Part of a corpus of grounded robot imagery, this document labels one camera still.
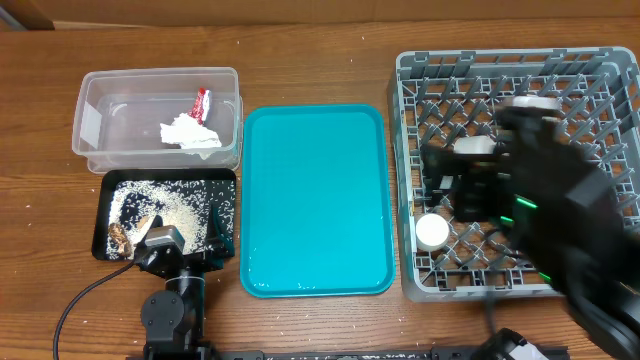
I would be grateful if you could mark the black tray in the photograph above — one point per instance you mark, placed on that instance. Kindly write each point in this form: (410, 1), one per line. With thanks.
(112, 178)

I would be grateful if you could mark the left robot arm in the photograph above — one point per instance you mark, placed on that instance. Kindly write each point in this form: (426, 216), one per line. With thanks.
(173, 318)

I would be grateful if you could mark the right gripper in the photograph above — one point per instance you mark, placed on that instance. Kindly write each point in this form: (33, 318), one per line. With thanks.
(473, 170)

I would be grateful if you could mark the rice and food scraps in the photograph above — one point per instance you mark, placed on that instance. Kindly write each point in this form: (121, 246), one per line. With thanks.
(184, 204)

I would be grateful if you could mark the white cup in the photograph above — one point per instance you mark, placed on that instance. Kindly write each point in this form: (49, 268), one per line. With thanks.
(431, 231)

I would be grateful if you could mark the red snack wrapper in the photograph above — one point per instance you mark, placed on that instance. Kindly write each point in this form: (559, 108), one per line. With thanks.
(201, 107)

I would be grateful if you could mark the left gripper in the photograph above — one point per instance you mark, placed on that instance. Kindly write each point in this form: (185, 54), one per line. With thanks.
(219, 242)

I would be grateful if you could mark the grey dishwasher rack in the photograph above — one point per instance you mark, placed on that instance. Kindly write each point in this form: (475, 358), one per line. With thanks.
(436, 97)

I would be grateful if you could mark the pink bowl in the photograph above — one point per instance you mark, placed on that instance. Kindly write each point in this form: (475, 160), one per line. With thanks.
(474, 145)

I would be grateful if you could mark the clear plastic bin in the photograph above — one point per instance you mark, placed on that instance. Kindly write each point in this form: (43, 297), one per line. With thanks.
(119, 114)

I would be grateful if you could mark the pink plate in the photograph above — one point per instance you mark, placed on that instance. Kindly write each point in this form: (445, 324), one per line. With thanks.
(536, 102)

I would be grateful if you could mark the teal serving tray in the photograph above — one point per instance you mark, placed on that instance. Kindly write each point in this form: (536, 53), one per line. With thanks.
(316, 214)

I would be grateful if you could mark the white napkin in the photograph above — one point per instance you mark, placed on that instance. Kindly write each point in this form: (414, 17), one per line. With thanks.
(187, 133)

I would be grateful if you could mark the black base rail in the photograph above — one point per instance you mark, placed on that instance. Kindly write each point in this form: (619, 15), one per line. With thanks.
(506, 344)

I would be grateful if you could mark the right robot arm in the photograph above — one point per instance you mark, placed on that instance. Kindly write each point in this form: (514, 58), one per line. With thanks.
(559, 211)

